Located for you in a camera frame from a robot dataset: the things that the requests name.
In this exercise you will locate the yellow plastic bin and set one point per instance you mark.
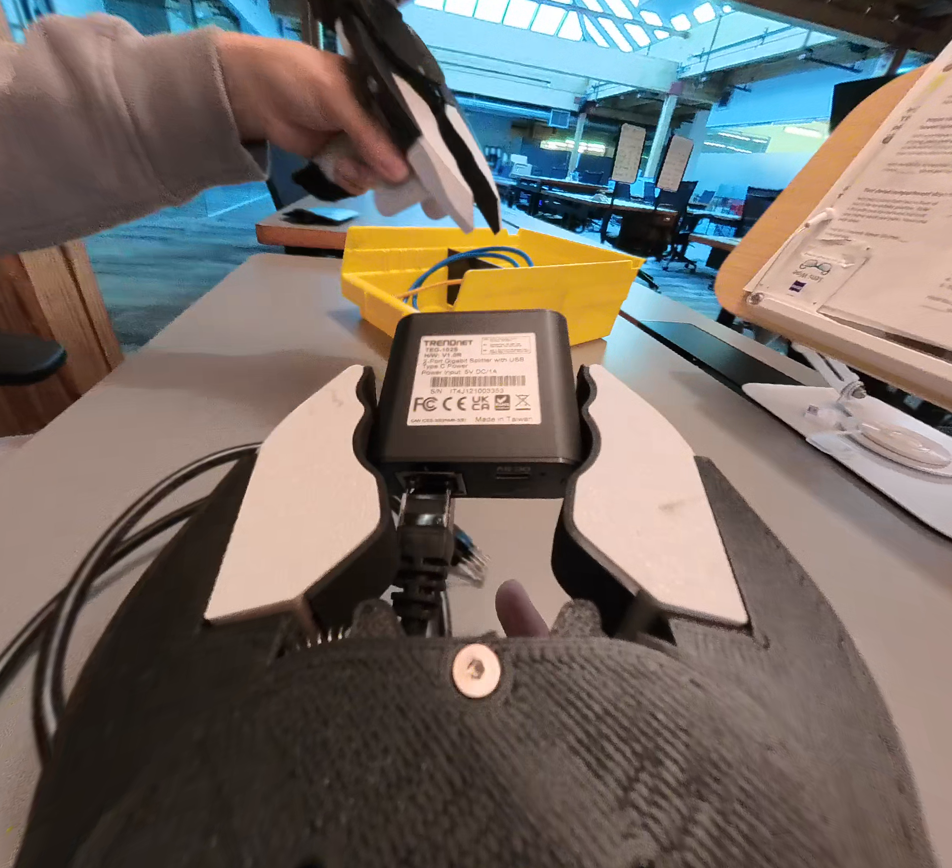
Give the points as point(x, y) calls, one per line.
point(535, 295)

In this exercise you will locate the row of office desks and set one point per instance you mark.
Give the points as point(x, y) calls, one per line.
point(573, 195)

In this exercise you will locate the person's left forearm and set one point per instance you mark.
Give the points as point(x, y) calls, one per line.
point(111, 124)

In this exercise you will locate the black network splitter box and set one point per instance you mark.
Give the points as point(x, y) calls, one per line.
point(476, 377)

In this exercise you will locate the grey desk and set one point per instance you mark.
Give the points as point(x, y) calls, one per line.
point(223, 347)

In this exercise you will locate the printed paper sheets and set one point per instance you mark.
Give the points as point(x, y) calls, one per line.
point(900, 214)

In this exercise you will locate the black chair armrest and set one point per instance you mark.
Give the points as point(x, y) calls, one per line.
point(30, 359)

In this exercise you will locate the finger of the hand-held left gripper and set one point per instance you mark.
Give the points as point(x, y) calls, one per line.
point(442, 176)
point(476, 165)

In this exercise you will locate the black monitor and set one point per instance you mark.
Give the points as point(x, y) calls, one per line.
point(863, 98)

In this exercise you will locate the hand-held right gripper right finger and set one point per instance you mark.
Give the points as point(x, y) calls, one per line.
point(654, 503)

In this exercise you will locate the person's left hand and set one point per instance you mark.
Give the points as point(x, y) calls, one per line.
point(297, 102)

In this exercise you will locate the white building column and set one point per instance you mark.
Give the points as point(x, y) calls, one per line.
point(662, 132)

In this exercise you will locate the wooden document stand board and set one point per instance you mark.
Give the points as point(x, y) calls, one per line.
point(803, 214)

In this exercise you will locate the black flat device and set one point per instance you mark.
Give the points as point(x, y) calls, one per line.
point(320, 215)

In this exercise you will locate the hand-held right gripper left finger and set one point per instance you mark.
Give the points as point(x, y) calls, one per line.
point(297, 511)

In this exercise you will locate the black flat pad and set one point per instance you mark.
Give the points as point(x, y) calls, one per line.
point(714, 355)

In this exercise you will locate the white document stand base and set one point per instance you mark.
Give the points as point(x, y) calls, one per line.
point(788, 407)

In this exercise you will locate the person's right hand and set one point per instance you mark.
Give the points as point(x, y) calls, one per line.
point(520, 611)

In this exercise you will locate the black office chair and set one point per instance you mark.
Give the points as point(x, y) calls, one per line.
point(680, 221)

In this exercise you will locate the wooden edged table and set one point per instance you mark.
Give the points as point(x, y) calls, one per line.
point(320, 237)

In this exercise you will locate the wooden post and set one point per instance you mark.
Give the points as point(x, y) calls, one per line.
point(59, 318)

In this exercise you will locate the white standing board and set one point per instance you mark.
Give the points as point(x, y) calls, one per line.
point(628, 154)
point(674, 163)

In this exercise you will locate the clear plastic wipe packet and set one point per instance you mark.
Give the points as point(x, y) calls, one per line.
point(818, 269)

